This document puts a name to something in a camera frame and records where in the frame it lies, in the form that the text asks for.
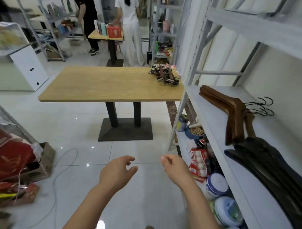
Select person's left hand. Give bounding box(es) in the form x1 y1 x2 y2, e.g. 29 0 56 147
99 155 139 193

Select person's right hand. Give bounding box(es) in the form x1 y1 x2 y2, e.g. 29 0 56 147
161 154 194 189

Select person's left forearm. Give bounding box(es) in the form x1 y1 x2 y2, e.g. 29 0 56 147
62 183 123 229

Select person's right forearm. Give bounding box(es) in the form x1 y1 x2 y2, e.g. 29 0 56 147
179 180 221 229

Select red egg packet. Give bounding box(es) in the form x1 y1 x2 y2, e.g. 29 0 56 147
189 148 209 164
188 160 208 182

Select blue bowl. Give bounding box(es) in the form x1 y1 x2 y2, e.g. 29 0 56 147
184 123 205 140

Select blue tin can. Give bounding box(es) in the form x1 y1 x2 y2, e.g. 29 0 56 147
175 114 189 133

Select nuts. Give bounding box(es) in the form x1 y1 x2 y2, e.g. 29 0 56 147
190 126 205 136

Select white jar blue label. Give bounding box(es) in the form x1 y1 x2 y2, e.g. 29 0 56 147
204 173 229 201

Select white metal shelf rack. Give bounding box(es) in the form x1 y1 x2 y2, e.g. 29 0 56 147
168 0 302 229

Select brown wooden hanger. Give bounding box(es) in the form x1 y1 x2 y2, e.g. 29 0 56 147
200 85 274 144
199 92 274 146
244 104 274 139

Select white tub green label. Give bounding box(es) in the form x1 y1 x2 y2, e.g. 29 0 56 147
213 196 244 227

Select pile of dark clip hangers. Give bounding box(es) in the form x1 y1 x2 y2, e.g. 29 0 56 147
148 64 181 86

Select cardboard box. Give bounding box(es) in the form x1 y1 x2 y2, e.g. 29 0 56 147
0 142 56 187

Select large wooden table black base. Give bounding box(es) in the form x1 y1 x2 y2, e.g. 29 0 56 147
38 66 185 142

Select black hanger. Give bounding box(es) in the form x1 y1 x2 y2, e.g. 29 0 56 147
224 149 302 229
233 143 302 206
245 136 302 189

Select red snack packet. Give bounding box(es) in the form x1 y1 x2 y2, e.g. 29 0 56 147
0 183 40 208

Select red bag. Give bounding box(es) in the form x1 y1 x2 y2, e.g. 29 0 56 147
0 139 36 180

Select white shelf rack with goods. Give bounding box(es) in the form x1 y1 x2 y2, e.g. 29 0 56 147
149 0 187 67

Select red gift box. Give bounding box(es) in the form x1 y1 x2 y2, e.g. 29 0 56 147
107 25 123 39

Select white cabinet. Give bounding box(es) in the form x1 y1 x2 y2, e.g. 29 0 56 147
9 45 49 92

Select grey metal shelf rack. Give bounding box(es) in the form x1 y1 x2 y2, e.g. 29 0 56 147
16 0 79 62

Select glass display case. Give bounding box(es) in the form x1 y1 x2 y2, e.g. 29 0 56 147
0 21 30 57

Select grey cable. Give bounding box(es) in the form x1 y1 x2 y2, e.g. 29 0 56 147
25 148 79 229

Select small wooden table black post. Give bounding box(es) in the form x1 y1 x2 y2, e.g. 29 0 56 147
88 30 124 67

